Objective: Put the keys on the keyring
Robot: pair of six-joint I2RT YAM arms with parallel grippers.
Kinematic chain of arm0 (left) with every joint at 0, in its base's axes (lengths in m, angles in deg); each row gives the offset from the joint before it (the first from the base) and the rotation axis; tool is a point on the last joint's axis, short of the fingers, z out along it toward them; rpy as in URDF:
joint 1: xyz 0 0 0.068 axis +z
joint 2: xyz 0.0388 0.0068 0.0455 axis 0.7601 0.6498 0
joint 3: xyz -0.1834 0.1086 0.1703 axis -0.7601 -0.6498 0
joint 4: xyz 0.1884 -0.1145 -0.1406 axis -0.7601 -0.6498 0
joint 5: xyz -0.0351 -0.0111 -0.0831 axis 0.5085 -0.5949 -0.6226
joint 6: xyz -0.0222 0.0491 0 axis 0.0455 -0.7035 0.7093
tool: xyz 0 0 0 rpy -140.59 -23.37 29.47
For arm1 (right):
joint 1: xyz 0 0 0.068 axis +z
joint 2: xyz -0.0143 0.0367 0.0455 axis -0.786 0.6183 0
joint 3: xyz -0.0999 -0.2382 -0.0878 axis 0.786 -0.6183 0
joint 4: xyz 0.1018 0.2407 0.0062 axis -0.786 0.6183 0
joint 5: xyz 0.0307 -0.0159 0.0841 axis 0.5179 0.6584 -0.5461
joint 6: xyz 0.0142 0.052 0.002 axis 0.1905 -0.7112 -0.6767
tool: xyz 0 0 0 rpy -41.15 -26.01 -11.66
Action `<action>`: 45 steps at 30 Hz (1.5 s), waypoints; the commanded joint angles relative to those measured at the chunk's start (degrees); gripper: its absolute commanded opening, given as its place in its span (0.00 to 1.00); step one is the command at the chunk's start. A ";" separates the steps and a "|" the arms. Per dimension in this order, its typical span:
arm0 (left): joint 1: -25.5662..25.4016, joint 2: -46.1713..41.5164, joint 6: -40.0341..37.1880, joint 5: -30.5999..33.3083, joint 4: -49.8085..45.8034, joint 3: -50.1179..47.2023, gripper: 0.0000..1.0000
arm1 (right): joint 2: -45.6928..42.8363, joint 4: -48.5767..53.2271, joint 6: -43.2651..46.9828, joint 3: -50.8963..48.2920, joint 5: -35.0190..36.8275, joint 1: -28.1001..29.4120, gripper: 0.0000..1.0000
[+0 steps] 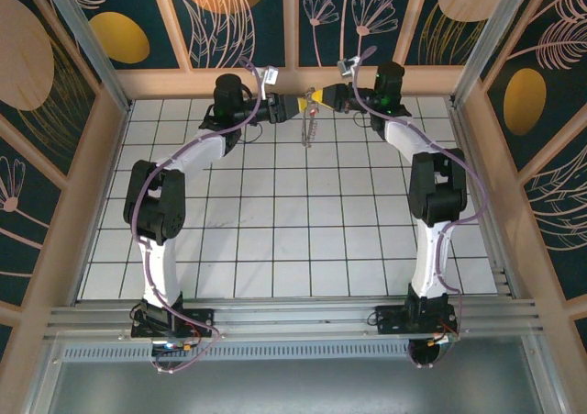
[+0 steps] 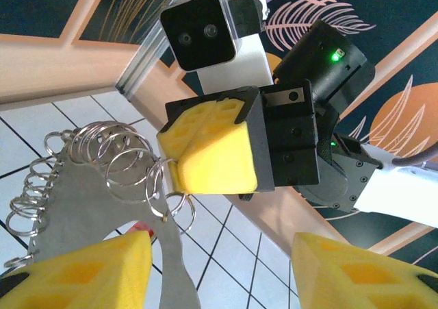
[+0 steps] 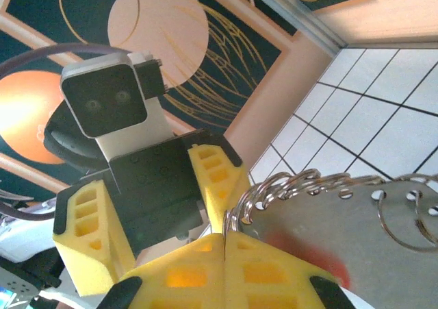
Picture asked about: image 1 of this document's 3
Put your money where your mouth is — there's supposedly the silver chain necklace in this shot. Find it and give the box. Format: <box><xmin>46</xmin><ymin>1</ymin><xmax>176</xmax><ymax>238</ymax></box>
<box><xmin>300</xmin><ymin>85</ymin><xmax>322</xmax><ymax>149</ymax></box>

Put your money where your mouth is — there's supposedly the dark panel, pink flowers print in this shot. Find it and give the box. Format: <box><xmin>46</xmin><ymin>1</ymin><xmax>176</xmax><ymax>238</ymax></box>
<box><xmin>297</xmin><ymin>0</ymin><xmax>421</xmax><ymax>69</ymax></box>

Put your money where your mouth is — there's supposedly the dark panel, yellow oval print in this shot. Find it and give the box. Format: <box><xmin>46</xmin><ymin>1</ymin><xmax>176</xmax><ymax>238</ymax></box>
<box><xmin>479</xmin><ymin>0</ymin><xmax>587</xmax><ymax>176</ymax></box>
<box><xmin>59</xmin><ymin>0</ymin><xmax>184</xmax><ymax>71</ymax></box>

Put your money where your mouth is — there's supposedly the dark panel, pink circle print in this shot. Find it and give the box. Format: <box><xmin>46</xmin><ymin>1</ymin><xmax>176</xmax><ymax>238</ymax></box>
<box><xmin>0</xmin><ymin>0</ymin><xmax>102</xmax><ymax>176</ymax></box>

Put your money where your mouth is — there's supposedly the dark panel, leaf outline print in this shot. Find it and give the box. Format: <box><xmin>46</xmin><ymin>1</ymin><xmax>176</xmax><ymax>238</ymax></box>
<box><xmin>522</xmin><ymin>145</ymin><xmax>587</xmax><ymax>303</ymax></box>

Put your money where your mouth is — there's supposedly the dark panel, flower outline print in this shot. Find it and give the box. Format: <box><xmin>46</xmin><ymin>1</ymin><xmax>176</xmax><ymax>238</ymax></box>
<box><xmin>0</xmin><ymin>142</ymin><xmax>63</xmax><ymax>305</ymax></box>

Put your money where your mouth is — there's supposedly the grey metal shelf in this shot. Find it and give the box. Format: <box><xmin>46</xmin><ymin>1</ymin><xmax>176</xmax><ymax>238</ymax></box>
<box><xmin>27</xmin><ymin>335</ymin><xmax>570</xmax><ymax>414</ymax></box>

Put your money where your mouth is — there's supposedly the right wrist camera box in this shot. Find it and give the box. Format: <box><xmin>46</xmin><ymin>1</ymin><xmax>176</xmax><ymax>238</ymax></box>
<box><xmin>337</xmin><ymin>55</ymin><xmax>361</xmax><ymax>78</ymax></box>

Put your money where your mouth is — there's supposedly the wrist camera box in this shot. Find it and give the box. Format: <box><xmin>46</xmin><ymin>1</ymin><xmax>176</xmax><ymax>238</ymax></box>
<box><xmin>337</xmin><ymin>55</ymin><xmax>361</xmax><ymax>78</ymax></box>
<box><xmin>259</xmin><ymin>66</ymin><xmax>280</xmax><ymax>99</ymax></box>

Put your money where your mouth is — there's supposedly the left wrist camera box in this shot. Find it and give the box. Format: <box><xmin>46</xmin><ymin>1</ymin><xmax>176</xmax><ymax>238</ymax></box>
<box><xmin>259</xmin><ymin>66</ymin><xmax>280</xmax><ymax>99</ymax></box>

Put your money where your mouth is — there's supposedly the aluminium corner post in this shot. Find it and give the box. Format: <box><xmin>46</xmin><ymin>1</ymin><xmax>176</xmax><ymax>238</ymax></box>
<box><xmin>451</xmin><ymin>0</ymin><xmax>547</xmax><ymax>107</ymax></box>
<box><xmin>36</xmin><ymin>0</ymin><xmax>134</xmax><ymax>112</ymax></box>

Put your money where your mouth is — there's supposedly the aluminium table side rail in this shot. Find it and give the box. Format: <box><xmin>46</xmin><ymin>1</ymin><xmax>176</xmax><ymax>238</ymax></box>
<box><xmin>447</xmin><ymin>104</ymin><xmax>522</xmax><ymax>300</ymax></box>

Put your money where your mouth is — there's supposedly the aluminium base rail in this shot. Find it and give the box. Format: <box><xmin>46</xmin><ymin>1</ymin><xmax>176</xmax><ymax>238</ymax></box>
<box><xmin>43</xmin><ymin>297</ymin><xmax>545</xmax><ymax>341</ymax></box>

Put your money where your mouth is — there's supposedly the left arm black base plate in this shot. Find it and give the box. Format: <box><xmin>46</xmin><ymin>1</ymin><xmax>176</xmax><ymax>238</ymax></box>
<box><xmin>130</xmin><ymin>298</ymin><xmax>216</xmax><ymax>340</ymax></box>

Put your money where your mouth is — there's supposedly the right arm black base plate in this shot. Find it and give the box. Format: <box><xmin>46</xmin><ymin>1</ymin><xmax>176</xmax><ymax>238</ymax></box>
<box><xmin>374</xmin><ymin>294</ymin><xmax>460</xmax><ymax>337</ymax></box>

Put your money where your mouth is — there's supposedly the slotted grey cable duct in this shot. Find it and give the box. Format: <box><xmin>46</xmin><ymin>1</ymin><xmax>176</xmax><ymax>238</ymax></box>
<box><xmin>59</xmin><ymin>340</ymin><xmax>414</xmax><ymax>363</ymax></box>

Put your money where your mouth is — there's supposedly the small circuit board with wires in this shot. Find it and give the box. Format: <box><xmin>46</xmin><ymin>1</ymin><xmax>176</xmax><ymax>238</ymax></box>
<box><xmin>150</xmin><ymin>338</ymin><xmax>203</xmax><ymax>358</ymax></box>
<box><xmin>406</xmin><ymin>330</ymin><xmax>461</xmax><ymax>370</ymax></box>

